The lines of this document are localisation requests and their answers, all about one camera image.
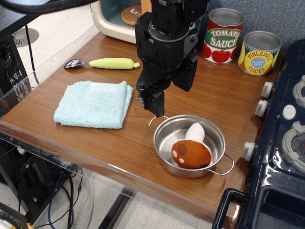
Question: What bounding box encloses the toy microwave oven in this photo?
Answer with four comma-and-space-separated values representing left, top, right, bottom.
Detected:
91, 0, 209, 43

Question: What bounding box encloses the small steel pot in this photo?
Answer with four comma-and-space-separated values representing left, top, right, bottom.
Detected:
149, 114, 226, 178

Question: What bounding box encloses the plush mushroom toy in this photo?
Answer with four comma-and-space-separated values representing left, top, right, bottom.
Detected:
171, 122, 212, 169

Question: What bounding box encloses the light blue towel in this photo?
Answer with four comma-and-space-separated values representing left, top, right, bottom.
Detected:
53, 81, 133, 129

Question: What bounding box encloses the blue floor cable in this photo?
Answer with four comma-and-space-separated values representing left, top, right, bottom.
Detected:
47, 167, 74, 229

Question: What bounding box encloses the tomato sauce can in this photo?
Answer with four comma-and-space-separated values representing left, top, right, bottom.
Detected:
202, 8, 245, 64

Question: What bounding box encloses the pineapple slices can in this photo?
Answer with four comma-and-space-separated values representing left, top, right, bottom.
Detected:
238, 31, 282, 76

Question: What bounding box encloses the spoon with green handle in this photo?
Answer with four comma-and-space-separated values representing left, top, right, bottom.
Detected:
64, 58, 140, 70

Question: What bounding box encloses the clear acrylic table guard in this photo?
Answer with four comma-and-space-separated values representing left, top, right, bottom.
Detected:
0, 4, 215, 215

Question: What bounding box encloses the black cable bundle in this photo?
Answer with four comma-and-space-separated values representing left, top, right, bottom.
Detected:
0, 0, 101, 15

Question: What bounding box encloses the black desk at left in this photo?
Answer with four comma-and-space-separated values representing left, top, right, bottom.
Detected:
0, 0, 60, 96

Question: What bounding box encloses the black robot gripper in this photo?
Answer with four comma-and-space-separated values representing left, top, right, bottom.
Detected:
135, 12, 198, 117

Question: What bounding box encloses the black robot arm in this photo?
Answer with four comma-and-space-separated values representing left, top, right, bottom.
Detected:
135, 0, 208, 117

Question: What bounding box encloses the dark blue toy stove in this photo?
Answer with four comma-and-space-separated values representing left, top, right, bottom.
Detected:
213, 40, 305, 229

